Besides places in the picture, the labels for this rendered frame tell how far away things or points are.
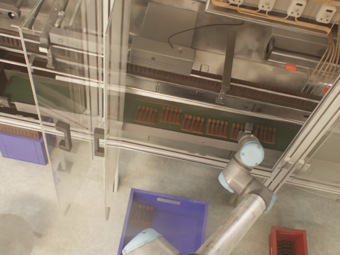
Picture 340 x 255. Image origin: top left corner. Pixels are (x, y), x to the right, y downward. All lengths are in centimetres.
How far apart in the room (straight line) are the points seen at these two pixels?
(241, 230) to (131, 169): 136
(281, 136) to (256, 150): 54
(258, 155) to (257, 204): 19
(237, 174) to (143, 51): 64
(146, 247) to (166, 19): 110
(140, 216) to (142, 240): 100
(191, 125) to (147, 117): 22
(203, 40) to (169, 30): 29
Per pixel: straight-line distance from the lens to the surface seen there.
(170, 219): 246
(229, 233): 153
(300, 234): 277
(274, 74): 231
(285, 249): 279
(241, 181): 177
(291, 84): 231
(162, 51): 191
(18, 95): 233
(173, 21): 206
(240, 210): 163
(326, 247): 292
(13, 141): 266
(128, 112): 221
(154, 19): 206
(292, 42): 208
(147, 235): 136
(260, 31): 218
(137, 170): 280
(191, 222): 247
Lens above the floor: 251
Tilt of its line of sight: 58 degrees down
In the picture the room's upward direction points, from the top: 14 degrees clockwise
